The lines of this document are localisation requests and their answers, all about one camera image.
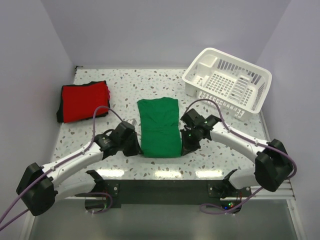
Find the green t-shirt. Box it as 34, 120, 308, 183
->
137, 97, 182, 159

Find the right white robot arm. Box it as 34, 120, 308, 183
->
180, 108, 295, 198

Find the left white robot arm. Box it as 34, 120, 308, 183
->
16, 121, 142, 216

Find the pink folded t-shirt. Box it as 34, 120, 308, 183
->
106, 86, 111, 101

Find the white plastic basket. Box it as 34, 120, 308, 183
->
182, 47, 272, 121

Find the red folded t-shirt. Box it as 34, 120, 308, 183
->
61, 81, 110, 123

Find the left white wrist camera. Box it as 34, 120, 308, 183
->
126, 118, 137, 127

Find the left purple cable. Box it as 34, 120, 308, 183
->
0, 105, 126, 227

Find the purple cable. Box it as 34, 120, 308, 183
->
0, 105, 126, 227
183, 98, 298, 215

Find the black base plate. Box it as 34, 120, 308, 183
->
76, 179, 252, 211

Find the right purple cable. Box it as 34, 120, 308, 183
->
183, 98, 298, 215

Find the aluminium frame rail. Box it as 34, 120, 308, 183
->
52, 175, 294, 201

